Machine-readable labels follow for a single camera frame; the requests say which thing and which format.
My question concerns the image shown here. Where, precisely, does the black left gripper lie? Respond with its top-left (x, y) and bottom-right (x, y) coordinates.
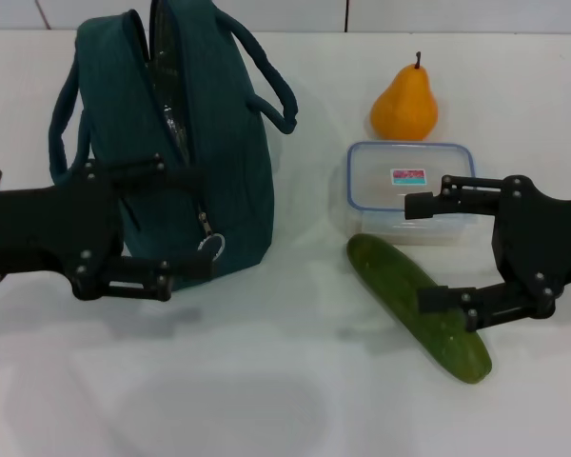
top-left (0, 154), bottom-right (216, 302)

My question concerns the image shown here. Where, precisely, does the green cucumber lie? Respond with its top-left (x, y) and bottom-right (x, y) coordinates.
top-left (345, 232), bottom-right (494, 386)

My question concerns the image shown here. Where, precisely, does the dark teal insulated lunch bag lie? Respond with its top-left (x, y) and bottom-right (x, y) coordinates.
top-left (49, 0), bottom-right (300, 292)

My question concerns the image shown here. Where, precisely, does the orange pear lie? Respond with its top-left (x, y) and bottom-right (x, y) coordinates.
top-left (369, 50), bottom-right (440, 142)

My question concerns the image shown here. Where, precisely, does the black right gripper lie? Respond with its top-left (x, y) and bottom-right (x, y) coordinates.
top-left (404, 174), bottom-right (571, 333)

